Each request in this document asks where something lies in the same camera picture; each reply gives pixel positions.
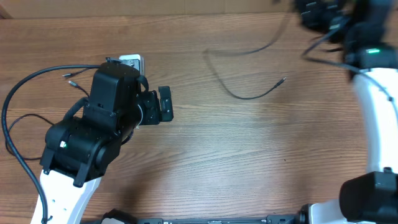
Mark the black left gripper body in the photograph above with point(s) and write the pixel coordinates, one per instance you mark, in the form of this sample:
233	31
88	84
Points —
151	114

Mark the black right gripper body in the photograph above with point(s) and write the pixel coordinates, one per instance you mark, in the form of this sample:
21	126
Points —
326	18

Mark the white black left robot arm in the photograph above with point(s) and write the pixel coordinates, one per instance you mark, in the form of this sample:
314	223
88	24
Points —
80	147

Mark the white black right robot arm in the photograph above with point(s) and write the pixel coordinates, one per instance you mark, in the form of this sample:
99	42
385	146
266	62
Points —
372	66

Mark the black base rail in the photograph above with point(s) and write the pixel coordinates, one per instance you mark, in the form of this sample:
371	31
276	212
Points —
117	216

